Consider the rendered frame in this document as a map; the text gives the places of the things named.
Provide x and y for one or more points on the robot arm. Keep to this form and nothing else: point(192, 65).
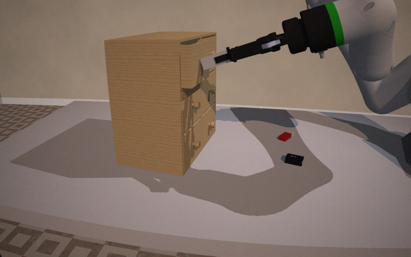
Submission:
point(364, 32)

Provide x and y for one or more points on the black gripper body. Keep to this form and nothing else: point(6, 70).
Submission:
point(292, 36)

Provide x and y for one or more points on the small wooden chest of drawers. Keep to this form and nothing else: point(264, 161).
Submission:
point(144, 86)

